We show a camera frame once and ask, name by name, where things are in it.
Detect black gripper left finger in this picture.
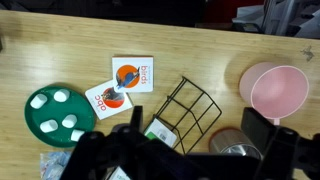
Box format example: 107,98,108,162
130,105,144,132

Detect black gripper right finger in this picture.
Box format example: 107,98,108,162
240,106,278,156

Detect white marshmallow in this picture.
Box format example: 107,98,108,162
70,129,86,143
61,114,78,129
29,93,48,110
39,119,59,134
53,88,71,103

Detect green round plate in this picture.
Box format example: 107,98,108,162
23,85,97,148

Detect clear marshmallow bag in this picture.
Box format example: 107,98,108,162
39,150,73,180

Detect green colors board book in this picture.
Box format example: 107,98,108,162
143,118,178,148

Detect silver metal cup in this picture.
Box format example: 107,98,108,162
208,127,264,161

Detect white abc board book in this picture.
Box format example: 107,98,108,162
84,79,134,121

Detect white birds board book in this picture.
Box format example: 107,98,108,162
111,56,155,94

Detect white board book green print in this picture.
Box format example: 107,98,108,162
108,165,133,180

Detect dark red cloth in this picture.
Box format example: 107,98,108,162
204,0,266,25

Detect black wire rack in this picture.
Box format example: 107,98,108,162
151,76,223,156

